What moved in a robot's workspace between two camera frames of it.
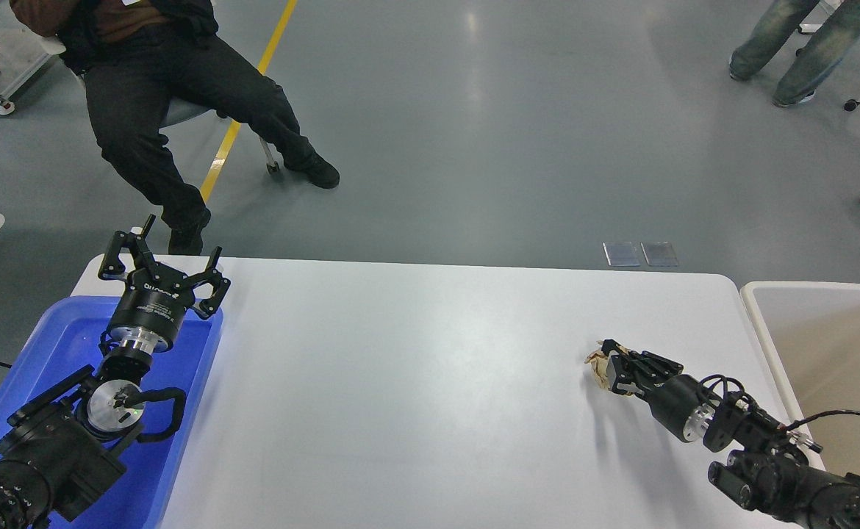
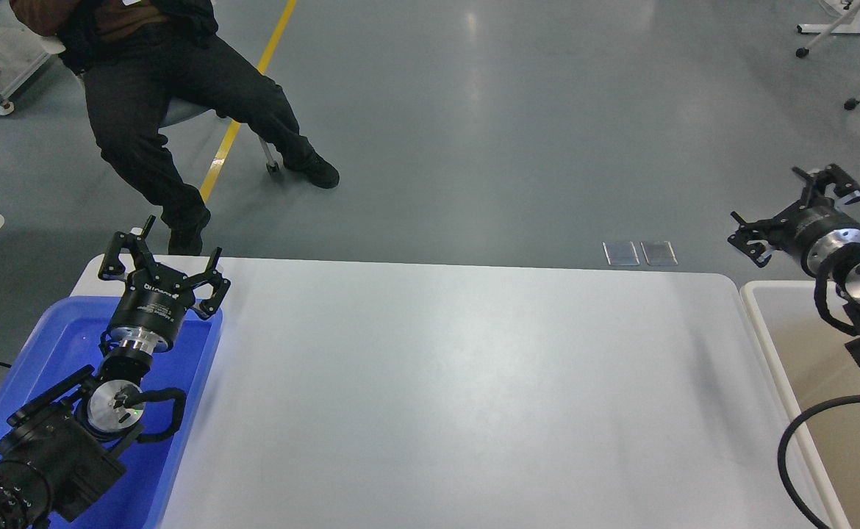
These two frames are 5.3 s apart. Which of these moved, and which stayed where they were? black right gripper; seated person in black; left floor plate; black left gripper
Moved: black right gripper
Stayed: seated person in black; black left gripper; left floor plate
